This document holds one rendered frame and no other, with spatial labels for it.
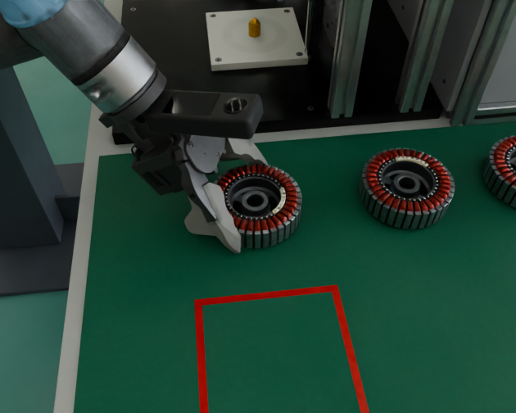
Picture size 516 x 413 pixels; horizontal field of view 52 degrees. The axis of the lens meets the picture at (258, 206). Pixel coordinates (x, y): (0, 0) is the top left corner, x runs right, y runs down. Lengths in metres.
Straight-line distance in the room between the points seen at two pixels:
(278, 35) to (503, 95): 0.35
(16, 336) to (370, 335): 1.11
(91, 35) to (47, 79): 1.74
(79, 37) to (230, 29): 0.43
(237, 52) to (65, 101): 1.34
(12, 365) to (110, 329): 0.92
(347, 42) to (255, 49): 0.22
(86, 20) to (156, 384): 0.35
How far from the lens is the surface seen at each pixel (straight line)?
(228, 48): 0.87
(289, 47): 0.87
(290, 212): 0.62
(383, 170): 0.68
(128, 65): 0.54
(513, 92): 0.84
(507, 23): 0.74
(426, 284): 0.63
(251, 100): 0.54
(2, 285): 1.62
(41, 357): 1.49
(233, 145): 0.63
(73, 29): 0.53
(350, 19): 0.68
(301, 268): 0.62
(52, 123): 2.05
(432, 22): 0.72
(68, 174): 1.82
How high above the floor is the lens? 1.26
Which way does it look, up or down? 50 degrees down
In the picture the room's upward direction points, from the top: straight up
